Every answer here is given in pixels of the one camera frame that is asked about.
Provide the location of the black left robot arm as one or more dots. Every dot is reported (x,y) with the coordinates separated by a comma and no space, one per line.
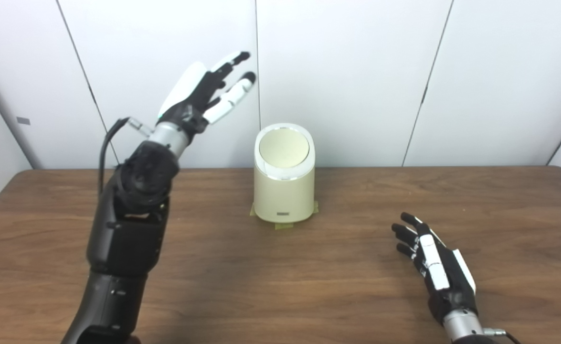
(127,239)

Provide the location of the cream round bin lid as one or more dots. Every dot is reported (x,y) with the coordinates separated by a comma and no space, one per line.
(284,148)

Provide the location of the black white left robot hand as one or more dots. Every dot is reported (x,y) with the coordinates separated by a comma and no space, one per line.
(189,91)

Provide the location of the small grey wall sticker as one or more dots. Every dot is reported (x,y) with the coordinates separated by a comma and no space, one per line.
(23,120)

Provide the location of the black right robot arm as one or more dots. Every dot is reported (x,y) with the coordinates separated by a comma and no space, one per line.
(461,327)

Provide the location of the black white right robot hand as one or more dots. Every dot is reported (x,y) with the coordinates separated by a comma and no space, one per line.
(452,286)

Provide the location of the cream-colored round bin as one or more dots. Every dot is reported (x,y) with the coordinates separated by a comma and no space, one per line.
(284,198)

